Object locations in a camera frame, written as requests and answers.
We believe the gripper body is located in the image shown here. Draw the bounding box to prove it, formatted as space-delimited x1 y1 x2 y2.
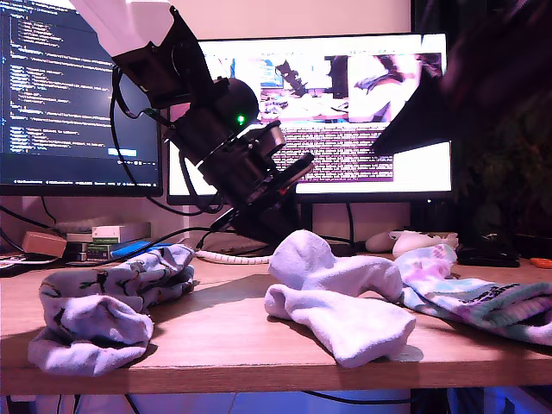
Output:
200 137 316 232

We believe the plain white sock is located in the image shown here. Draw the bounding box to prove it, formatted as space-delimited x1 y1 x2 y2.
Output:
267 229 405 303
263 284 417 368

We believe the pale blue bird-print sock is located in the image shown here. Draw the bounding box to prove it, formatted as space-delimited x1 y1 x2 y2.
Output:
103 244 196 308
28 269 154 376

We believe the pastel tie-dye sock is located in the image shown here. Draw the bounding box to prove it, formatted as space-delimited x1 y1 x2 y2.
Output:
394 243 552 331
400 284 552 347

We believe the bright screen monitor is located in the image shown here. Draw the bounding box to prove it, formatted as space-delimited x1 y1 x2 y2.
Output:
166 33 455 206

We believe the white rounded object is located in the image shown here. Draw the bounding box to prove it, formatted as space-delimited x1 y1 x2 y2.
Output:
365 232 396 254

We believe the green potted plant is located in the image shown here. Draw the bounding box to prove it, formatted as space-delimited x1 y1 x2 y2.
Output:
452 107 552 260

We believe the grey flat box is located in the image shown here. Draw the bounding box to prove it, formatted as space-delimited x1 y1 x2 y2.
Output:
120 222 152 242

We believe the white game controller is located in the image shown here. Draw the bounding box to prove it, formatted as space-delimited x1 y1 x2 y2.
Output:
390 231 460 256

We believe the blue pouch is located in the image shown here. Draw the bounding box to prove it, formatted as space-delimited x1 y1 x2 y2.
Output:
110 241 172 260

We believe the white box with green label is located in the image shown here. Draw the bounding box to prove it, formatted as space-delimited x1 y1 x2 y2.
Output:
91 225 123 245

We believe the black flat case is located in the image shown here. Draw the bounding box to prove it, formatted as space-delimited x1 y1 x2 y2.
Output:
455 243 522 268

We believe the small tan box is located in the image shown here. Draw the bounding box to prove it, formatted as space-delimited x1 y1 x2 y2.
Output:
21 231 68 259

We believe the dark code monitor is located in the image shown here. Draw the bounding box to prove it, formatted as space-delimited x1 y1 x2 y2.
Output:
0 0 164 198

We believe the dark printed mat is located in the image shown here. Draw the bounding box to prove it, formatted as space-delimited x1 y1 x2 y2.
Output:
0 253 60 278

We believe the arm camera box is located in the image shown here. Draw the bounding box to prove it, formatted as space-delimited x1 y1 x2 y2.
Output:
254 121 288 159

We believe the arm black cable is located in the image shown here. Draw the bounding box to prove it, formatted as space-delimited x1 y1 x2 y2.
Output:
110 68 225 216

